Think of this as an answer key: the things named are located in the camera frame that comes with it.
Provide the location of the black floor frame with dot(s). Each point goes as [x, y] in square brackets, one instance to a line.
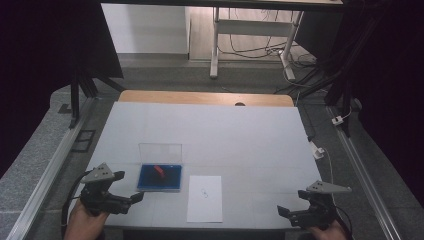
[83, 141]

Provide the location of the red stamp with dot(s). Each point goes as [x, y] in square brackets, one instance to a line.
[159, 169]

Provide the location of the black metal stand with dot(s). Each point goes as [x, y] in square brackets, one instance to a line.
[340, 90]
[75, 96]

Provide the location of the person's right hand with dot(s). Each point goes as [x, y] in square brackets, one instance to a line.
[328, 233]

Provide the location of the aluminium rail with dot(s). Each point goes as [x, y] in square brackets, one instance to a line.
[363, 180]
[46, 180]

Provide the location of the person's left hand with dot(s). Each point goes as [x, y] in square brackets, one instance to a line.
[83, 225]

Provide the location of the blue box with clear lid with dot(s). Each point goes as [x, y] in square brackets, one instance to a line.
[146, 181]

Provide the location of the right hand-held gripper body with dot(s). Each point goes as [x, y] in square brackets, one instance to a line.
[325, 188]

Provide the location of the white charger plug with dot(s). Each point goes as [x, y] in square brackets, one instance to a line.
[317, 151]

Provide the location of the white cabinet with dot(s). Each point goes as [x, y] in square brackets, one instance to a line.
[146, 28]

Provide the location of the white table cover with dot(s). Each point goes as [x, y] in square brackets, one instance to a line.
[233, 140]

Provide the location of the small white adapter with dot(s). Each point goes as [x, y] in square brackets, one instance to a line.
[337, 120]

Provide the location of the black curtain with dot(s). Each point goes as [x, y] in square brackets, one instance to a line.
[36, 50]
[393, 83]

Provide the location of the white desk frame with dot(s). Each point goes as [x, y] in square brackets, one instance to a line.
[253, 27]

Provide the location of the wooden table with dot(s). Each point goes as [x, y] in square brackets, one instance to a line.
[200, 97]

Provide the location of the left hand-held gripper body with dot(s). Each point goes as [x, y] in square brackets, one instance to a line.
[100, 175]

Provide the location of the white paper sheet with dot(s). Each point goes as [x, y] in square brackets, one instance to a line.
[204, 206]

